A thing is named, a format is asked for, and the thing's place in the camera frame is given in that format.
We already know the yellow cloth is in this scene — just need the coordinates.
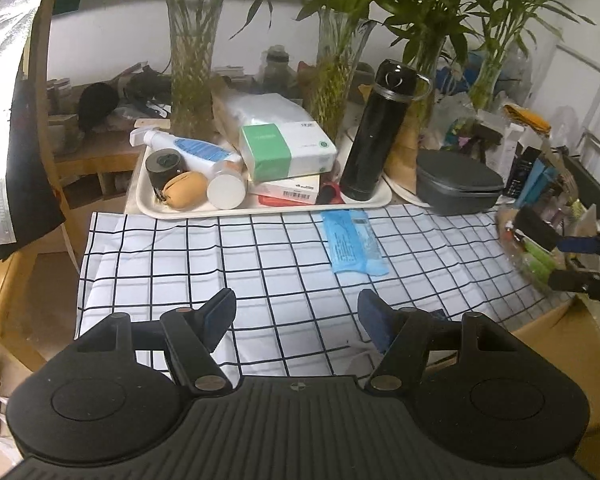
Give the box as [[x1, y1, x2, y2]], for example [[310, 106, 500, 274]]
[[502, 104, 553, 136]]

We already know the printed plastic bag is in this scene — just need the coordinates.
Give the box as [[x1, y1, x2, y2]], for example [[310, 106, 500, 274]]
[[432, 95, 481, 151]]

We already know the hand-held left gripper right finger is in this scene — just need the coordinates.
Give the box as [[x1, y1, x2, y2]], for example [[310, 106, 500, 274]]
[[357, 289, 518, 392]]

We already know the black flat device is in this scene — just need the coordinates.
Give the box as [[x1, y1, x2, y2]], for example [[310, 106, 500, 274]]
[[562, 152, 600, 216]]

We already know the silver foil bag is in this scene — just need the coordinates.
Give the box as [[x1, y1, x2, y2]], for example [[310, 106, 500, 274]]
[[0, 0, 61, 248]]

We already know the black round object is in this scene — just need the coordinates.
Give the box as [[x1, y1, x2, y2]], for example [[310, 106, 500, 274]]
[[77, 82, 119, 133]]

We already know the black cylindrical jar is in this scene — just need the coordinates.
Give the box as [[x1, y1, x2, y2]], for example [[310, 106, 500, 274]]
[[146, 149, 187, 190]]

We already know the round woven basket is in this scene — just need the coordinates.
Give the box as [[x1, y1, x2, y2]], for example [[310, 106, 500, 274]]
[[495, 205, 581, 306]]

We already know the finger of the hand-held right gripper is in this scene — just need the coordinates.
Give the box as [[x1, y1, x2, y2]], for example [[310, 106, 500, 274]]
[[559, 232, 600, 259], [549, 269, 600, 294]]

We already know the bamboo in ribbed glass vase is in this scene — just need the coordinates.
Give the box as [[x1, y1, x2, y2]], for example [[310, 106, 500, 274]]
[[75, 0, 281, 139]]

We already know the black rectangular sponge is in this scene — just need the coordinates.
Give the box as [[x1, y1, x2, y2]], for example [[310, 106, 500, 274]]
[[516, 204, 563, 253]]

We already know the black mini tripod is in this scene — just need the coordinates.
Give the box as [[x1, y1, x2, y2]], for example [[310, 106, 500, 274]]
[[460, 125, 503, 161]]

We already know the wooden shelf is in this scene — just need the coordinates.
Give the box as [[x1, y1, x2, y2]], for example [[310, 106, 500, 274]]
[[47, 110, 173, 201]]

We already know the white carton box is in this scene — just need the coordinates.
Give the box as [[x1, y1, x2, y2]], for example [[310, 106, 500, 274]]
[[485, 122, 523, 186]]

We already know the wooden chair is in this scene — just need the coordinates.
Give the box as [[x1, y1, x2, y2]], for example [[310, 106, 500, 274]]
[[22, 0, 83, 276]]

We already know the flat white red box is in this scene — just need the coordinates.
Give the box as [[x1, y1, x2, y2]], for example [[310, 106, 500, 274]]
[[250, 172, 326, 206]]

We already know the white blue spray bottle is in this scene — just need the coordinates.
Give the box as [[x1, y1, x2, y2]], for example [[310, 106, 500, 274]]
[[130, 127, 243, 177]]

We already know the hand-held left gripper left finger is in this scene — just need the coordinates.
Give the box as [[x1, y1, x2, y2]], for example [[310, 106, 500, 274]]
[[72, 287, 237, 395]]

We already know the brown cardboard box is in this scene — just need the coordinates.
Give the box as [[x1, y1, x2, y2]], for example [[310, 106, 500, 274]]
[[510, 296, 600, 461]]

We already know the white plastic package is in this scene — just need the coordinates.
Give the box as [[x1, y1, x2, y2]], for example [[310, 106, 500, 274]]
[[217, 92, 316, 146]]

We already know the white black checked tablecloth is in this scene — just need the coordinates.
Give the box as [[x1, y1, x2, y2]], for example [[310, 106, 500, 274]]
[[75, 205, 576, 378]]

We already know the light blue packet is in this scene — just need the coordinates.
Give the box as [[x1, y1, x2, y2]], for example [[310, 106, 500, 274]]
[[320, 210, 388, 277]]

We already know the orange jar with white lid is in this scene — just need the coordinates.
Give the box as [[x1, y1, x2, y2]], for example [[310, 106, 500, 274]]
[[206, 159, 247, 211]]

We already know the dark cloth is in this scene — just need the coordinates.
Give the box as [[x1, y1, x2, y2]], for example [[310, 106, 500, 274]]
[[5, 57, 67, 263]]

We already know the black carton box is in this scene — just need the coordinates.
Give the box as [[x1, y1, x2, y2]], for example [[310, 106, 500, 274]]
[[502, 146, 543, 200]]

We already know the tan oval pouch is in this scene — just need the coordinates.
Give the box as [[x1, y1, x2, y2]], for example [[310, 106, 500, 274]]
[[161, 171, 210, 211]]

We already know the grey zip case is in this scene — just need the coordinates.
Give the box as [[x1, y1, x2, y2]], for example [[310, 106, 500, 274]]
[[416, 149, 505, 217]]

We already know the green tissue packet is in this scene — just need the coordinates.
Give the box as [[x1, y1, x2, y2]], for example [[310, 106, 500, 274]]
[[524, 240, 556, 283]]

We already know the green white tissue box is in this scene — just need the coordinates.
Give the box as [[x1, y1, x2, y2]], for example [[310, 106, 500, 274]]
[[238, 121, 338, 184]]

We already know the bamboo in narrow glass vase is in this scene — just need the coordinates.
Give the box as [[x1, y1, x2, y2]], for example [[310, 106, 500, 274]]
[[380, 0, 481, 131]]

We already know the bamboo in flared glass vase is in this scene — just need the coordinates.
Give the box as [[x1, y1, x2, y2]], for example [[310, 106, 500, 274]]
[[280, 0, 396, 138]]

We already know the blue carton box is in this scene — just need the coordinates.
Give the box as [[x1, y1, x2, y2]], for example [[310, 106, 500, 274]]
[[515, 160, 561, 211]]

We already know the bamboo in small glass vase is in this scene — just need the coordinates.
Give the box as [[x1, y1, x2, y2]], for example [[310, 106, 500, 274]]
[[460, 0, 596, 111]]

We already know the black thermos bottle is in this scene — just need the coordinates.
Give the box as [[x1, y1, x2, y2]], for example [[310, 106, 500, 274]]
[[339, 59, 433, 202]]

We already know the striped ribbon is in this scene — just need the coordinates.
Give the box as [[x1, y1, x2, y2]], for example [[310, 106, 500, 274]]
[[540, 145, 588, 206]]

